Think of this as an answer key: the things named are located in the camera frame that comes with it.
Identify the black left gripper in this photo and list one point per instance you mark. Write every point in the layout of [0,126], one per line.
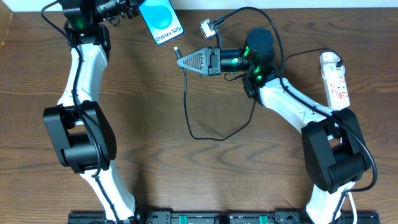
[127,8]

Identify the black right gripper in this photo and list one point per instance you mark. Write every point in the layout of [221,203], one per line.
[213,61]

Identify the blue samsung galaxy phone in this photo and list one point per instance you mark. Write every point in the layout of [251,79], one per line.
[161,20]

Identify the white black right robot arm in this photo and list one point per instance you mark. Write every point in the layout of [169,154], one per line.
[336,156]

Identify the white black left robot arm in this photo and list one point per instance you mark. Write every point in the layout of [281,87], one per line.
[78,129]

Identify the white power strip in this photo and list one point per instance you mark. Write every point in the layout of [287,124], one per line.
[336,92]

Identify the white usb wall charger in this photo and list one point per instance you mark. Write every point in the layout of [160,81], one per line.
[331,65]

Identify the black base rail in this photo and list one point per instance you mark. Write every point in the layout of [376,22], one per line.
[165,217]

